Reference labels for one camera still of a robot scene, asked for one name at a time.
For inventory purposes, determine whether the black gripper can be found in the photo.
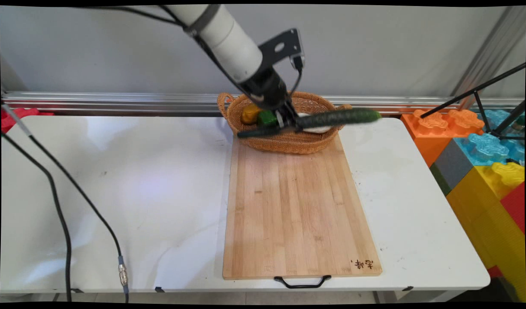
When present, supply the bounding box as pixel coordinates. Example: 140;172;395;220
239;68;299;130

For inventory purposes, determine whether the dark green toy cucumber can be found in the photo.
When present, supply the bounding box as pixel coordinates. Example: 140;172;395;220
237;108;382;139

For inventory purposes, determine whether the green leafy toy vegetable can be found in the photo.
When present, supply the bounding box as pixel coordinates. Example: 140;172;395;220
257;110;278;127

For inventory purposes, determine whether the woven wicker basket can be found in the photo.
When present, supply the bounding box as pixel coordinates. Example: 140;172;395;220
217;91;353;155

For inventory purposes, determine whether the white toy radish with leaf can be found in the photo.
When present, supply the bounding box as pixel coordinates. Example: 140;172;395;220
296;112;333;134

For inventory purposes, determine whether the yellow toy vegetable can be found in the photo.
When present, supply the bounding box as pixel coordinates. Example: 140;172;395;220
241;104;262;125

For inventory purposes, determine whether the orange plastic building block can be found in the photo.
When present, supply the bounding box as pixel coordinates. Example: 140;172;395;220
401;109;485;168

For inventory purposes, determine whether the black tripod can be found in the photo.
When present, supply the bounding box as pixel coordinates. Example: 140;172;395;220
420;62;526;140

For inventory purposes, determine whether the blue plastic building block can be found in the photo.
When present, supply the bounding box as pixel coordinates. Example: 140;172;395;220
478;109;526;166
454;133;511;167

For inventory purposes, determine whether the yellow plastic building block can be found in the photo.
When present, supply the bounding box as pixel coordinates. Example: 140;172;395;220
446;162;526;302

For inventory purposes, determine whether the red plastic building block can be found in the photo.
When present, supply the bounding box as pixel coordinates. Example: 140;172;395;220
500;182;526;234

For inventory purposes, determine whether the black camera cable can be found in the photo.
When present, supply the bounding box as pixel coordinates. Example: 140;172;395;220
289;56;305;98

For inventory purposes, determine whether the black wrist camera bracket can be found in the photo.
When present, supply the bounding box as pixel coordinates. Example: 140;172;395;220
259;28;305;71

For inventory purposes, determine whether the bamboo cutting board with handle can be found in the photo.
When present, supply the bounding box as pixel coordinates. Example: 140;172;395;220
223;132;383;289

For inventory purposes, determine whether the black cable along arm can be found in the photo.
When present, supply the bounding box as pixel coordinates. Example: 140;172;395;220
74;5;248;88

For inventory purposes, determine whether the aluminium frame rail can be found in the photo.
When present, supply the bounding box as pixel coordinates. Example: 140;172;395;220
1;91;525;116

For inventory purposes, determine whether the black cable with metal connector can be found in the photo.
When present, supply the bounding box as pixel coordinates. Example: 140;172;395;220
1;103;130;303

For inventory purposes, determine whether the thick black cable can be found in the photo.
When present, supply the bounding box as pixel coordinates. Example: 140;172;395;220
1;132;73;303

